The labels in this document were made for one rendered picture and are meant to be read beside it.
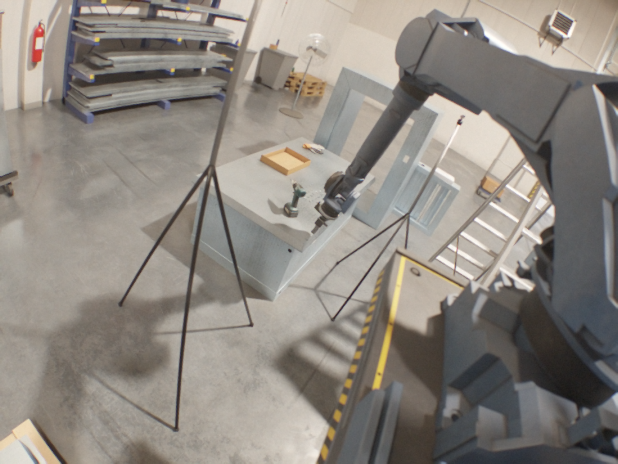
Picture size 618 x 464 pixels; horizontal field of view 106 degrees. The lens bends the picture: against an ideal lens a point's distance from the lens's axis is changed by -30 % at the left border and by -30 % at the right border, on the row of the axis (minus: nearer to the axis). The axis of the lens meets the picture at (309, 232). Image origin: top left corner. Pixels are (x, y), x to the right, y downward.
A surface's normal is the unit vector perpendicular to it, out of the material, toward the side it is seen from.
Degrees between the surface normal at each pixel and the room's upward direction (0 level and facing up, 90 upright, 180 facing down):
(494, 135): 90
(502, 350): 0
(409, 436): 0
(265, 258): 90
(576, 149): 90
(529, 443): 45
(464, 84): 90
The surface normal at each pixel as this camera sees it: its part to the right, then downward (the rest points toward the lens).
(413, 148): -0.48, 0.36
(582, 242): -0.93, -0.17
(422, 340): 0.33, -0.76
